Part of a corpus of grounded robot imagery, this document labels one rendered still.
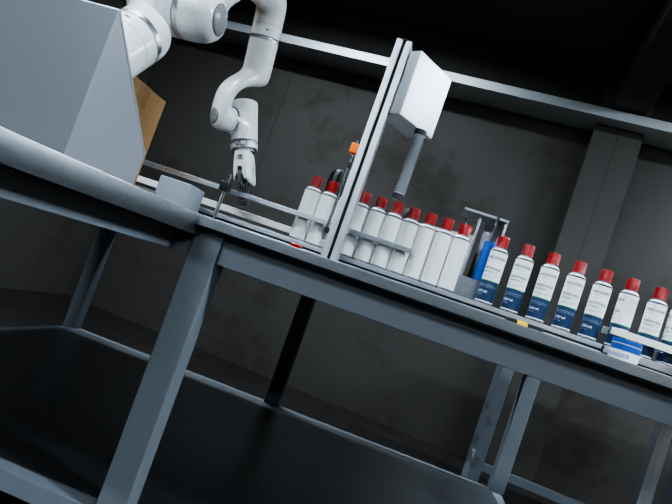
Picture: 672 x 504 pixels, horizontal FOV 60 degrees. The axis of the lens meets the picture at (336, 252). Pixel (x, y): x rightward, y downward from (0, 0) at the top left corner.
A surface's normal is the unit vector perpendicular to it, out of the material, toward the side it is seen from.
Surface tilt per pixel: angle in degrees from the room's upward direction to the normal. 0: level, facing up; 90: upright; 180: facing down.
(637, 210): 90
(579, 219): 90
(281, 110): 90
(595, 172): 90
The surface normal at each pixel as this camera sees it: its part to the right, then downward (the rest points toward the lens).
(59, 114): -0.18, -0.12
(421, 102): 0.70, 0.21
